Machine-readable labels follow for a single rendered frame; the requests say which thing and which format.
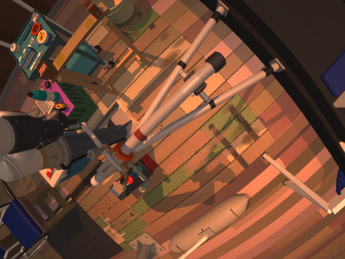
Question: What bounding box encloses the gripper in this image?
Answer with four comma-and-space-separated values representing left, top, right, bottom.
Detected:
8, 112, 79, 154

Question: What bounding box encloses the white oar stub orange collar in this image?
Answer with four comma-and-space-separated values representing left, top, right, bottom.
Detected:
113, 51, 228, 162

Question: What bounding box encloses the grey gate bar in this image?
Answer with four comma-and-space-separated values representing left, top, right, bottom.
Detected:
80, 121, 129, 175

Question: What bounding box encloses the brown swivel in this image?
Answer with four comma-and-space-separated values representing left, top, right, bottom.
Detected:
103, 142, 133, 174

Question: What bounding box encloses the black yellow-edged bar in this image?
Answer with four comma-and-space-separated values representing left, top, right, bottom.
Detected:
66, 161, 102, 203

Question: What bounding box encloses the wooden oar rack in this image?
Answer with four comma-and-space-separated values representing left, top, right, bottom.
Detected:
37, 0, 152, 98

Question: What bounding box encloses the white tubular rigger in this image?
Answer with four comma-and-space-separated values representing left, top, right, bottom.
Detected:
132, 1, 286, 154

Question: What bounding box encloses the black scull hull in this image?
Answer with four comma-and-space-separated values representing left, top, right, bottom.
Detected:
199, 0, 345, 176

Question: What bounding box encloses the blue seat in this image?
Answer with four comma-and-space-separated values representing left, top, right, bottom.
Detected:
319, 50, 345, 98

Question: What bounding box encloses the pink mat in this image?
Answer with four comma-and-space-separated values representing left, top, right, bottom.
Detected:
34, 79, 76, 117

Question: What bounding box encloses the green crate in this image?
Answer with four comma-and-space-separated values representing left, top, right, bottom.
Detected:
59, 81, 100, 125

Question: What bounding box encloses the teal white bottle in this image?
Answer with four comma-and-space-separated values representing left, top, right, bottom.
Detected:
27, 89, 62, 104

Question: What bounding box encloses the white box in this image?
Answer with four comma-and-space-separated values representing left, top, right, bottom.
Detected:
38, 167, 69, 188

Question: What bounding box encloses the grey white cylinder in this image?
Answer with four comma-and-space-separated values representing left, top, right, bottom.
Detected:
90, 159, 116, 187

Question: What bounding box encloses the teal tool cart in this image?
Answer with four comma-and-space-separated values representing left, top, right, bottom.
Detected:
0, 9, 115, 82

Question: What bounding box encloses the grey socket tray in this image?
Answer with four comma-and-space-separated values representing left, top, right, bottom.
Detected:
22, 47, 37, 70

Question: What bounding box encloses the grey blue small box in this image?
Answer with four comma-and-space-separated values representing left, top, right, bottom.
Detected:
110, 180, 125, 199

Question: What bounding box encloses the black control box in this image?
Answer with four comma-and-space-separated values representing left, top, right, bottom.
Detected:
122, 161, 151, 194

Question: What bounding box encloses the red block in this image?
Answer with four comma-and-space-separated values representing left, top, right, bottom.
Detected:
140, 153, 159, 174

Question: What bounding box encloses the green bucket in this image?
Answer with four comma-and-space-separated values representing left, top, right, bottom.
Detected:
94, 0, 136, 26

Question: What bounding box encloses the grey metal plate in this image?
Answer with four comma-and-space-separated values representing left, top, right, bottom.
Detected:
129, 232, 166, 259

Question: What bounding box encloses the tan torpedo float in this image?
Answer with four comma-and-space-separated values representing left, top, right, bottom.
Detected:
167, 193, 250, 259

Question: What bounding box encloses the grey cylinder post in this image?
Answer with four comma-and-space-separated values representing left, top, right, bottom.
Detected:
85, 148, 101, 160

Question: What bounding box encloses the wooden stool frame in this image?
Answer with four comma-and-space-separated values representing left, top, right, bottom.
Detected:
16, 183, 76, 229

